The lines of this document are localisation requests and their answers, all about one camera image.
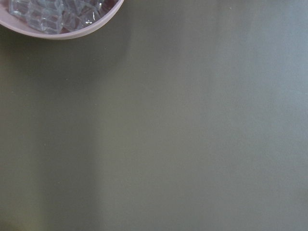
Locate clear ice cubes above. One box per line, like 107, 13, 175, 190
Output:
9, 0, 102, 34

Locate pink bowl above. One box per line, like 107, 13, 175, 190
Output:
0, 0, 124, 40

